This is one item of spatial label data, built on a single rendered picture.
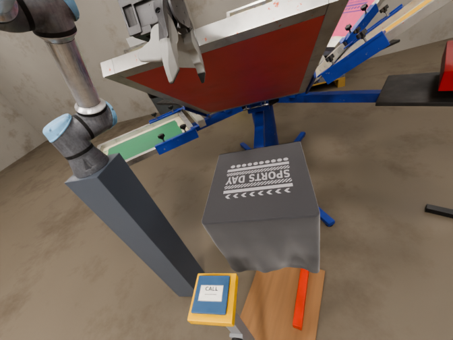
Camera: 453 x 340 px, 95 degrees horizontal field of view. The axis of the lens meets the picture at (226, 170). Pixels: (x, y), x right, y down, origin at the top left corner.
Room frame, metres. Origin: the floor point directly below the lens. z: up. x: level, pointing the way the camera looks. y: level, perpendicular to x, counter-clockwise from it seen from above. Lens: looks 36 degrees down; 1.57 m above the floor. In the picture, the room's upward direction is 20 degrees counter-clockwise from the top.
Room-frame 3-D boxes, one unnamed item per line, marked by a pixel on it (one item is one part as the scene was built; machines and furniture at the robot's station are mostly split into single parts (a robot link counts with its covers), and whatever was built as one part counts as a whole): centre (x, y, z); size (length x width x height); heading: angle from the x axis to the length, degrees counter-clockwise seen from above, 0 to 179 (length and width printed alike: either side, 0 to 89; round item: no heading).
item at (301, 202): (0.73, -0.12, 0.95); 0.48 x 0.44 x 0.01; 160
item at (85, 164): (0.89, 0.56, 1.25); 0.15 x 0.15 x 0.10
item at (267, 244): (0.51, -0.04, 0.74); 0.45 x 0.03 x 0.43; 70
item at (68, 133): (0.89, 0.56, 1.37); 0.13 x 0.12 x 0.14; 133
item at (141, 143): (1.62, 0.40, 1.05); 1.08 x 0.61 x 0.23; 100
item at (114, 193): (0.89, 0.56, 0.60); 0.18 x 0.18 x 1.20; 71
